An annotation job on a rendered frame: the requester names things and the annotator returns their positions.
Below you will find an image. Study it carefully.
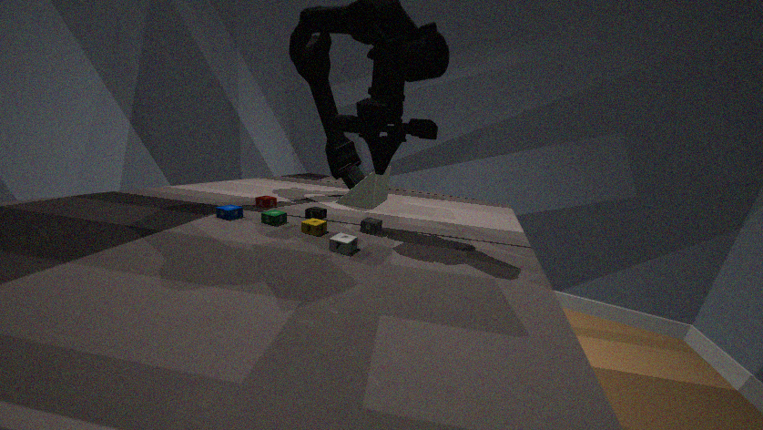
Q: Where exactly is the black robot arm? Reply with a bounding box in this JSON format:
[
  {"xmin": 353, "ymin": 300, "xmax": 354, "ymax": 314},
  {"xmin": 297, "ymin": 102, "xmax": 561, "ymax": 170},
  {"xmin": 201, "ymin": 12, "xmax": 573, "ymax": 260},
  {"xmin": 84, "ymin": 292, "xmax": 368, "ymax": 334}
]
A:
[{"xmin": 289, "ymin": 0, "xmax": 450, "ymax": 190}]

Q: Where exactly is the green block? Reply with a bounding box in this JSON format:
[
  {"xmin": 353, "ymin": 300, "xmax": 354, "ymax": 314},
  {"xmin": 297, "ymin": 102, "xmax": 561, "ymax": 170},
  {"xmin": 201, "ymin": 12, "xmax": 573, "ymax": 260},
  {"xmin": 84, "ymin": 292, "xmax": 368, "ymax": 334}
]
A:
[{"xmin": 261, "ymin": 210, "xmax": 287, "ymax": 226}]

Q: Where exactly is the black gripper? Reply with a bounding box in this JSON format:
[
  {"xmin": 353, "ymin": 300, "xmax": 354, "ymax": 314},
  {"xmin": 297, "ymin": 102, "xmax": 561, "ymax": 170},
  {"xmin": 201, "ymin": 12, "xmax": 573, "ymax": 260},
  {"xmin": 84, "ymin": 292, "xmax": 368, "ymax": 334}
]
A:
[{"xmin": 332, "ymin": 80, "xmax": 438, "ymax": 175}]

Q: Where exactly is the red block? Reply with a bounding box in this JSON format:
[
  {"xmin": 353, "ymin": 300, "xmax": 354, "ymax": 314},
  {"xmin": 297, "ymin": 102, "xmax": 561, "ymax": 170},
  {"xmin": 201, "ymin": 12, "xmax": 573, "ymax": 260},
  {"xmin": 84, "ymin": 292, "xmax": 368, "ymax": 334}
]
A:
[{"xmin": 256, "ymin": 196, "xmax": 277, "ymax": 208}]

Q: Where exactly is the blue block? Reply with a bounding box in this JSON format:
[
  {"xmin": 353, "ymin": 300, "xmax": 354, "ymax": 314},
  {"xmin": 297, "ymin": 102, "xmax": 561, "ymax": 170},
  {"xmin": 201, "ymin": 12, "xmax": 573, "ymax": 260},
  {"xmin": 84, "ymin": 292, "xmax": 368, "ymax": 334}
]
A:
[{"xmin": 216, "ymin": 204, "xmax": 243, "ymax": 220}]

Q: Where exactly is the yellow block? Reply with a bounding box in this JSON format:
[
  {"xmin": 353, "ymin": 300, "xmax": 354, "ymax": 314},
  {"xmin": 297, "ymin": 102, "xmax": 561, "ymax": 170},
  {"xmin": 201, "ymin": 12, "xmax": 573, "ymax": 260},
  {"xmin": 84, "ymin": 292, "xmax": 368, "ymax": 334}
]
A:
[{"xmin": 301, "ymin": 218, "xmax": 327, "ymax": 236}]

